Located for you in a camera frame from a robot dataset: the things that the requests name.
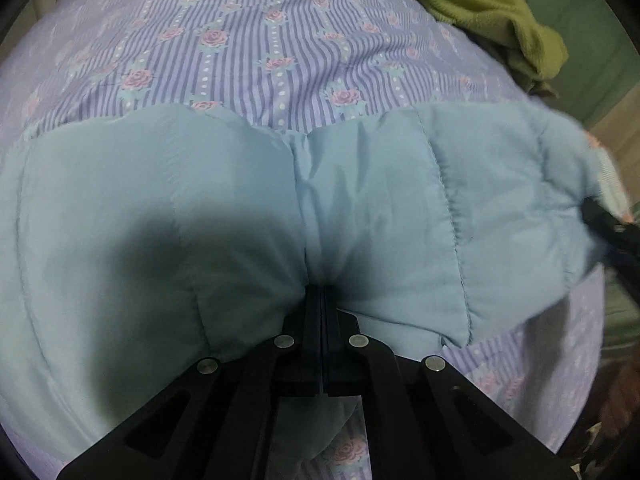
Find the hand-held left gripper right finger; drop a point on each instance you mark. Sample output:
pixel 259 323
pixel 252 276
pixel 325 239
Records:
pixel 332 320

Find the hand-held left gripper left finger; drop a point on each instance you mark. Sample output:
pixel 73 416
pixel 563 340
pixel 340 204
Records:
pixel 312 320

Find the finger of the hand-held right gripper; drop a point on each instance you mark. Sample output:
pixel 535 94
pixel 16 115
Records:
pixel 611 230

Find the green fleece garment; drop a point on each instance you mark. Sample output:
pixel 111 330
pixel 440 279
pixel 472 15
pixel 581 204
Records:
pixel 480 15

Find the purple floral striped bed sheet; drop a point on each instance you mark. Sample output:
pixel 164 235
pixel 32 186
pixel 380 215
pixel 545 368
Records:
pixel 280 40

